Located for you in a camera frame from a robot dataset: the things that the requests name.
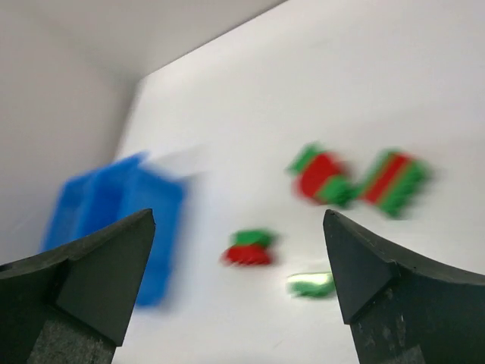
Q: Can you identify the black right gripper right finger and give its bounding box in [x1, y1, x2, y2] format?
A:
[323, 209, 484, 364]

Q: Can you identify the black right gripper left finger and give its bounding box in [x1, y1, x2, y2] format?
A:
[1, 209, 155, 363]

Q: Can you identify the green curved lego piece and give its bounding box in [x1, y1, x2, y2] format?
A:
[286, 271, 335, 299]

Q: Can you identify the green red striped lego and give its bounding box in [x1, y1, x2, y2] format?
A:
[355, 149, 431, 218]

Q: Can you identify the red studded lego brick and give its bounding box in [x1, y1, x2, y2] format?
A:
[221, 244, 272, 265]

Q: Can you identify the green sloped lego brick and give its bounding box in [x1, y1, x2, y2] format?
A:
[232, 228, 277, 248]

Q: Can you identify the blue bin right compartment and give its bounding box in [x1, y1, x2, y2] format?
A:
[86, 151, 190, 310]

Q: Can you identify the red round lego brick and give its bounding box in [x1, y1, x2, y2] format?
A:
[295, 152, 352, 206]

